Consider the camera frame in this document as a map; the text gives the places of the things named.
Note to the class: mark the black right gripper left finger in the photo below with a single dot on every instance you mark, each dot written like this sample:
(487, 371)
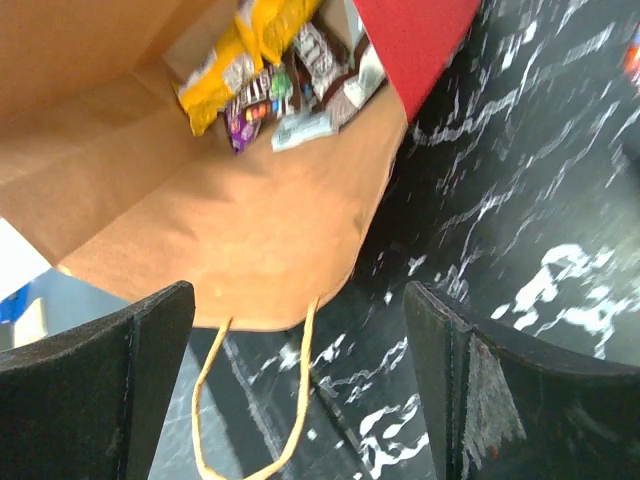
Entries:
(89, 403)

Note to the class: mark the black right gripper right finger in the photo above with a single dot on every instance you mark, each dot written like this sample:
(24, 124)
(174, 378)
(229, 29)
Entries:
(501, 404)

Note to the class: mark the red brown paper bag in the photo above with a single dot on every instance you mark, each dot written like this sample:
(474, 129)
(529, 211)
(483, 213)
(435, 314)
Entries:
(101, 173)

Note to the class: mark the purple candy packet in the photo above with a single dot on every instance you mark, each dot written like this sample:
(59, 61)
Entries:
(241, 132)

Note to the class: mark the pale green snack packet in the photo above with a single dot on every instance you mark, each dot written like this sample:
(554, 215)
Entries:
(298, 129)

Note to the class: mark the silver brown chocolate packet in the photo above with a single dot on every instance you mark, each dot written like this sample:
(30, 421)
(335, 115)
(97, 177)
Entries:
(342, 80)

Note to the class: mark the brown candy packet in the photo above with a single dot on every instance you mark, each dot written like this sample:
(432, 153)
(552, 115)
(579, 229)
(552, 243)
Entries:
(273, 94)

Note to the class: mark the yellow snack bag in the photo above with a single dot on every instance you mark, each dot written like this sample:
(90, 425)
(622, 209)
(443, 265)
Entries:
(261, 31)

